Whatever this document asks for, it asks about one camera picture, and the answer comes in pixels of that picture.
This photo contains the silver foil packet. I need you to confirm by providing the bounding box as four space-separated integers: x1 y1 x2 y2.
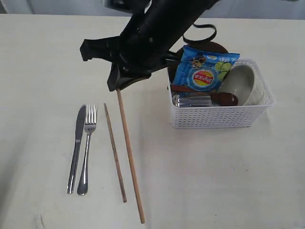
172 93 212 108

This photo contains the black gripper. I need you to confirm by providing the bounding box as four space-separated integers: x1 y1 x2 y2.
80 14 183 92

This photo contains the dark brown wooden spoon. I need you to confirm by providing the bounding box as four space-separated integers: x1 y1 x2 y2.
170 84 238 106

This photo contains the dark brown round plate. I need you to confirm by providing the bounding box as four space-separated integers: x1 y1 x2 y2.
167 42 228 83

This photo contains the brown wooden chopstick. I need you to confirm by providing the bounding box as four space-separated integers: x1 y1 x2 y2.
103 103 127 203
116 89 145 224

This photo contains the silver metal table knife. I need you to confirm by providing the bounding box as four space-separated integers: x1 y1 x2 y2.
67 105 86 194

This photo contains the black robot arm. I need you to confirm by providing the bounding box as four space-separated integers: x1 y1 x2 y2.
80 0 216 92

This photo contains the pale green ceramic bowl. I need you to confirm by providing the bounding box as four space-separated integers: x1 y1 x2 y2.
217 64 264 106

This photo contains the blue potato chips bag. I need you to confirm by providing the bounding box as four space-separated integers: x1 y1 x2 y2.
172 45 240 92

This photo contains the white perforated plastic basket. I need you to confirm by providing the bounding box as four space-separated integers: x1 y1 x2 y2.
168 58 275 129

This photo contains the silver metal fork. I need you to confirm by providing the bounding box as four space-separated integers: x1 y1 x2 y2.
77 104 97 196

